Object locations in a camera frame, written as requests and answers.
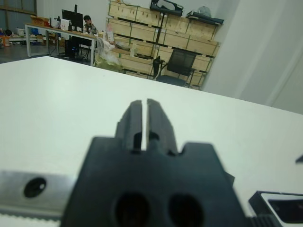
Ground black trash bin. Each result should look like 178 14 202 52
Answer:
152 56 165 80

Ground light wooden crate stack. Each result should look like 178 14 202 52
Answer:
105 0 220 91

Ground black case on crates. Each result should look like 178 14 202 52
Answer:
150 0 185 17

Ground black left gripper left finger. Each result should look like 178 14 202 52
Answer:
115 100 144 152

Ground black desk chair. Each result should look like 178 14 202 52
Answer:
71 35 93 61

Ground orange cardboard box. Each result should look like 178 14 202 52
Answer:
30 15 51 26

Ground black office chair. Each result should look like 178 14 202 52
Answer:
155 48 197 88

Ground black computer tower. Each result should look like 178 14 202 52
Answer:
67 36 80 59

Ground black computer monitor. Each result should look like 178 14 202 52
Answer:
61 9 84 31

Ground yellow-green plastic bag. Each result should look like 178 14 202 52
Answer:
94 37 124 72

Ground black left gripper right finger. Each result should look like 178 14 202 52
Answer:
145 98 178 156

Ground black box lid with picture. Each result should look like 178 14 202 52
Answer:
248 190 303 227

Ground seated person at desk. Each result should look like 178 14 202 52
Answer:
82 15 98 34

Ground flat black tray on crates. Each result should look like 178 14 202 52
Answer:
186 10 224 25

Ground white office desk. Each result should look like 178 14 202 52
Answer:
25 23 98 67

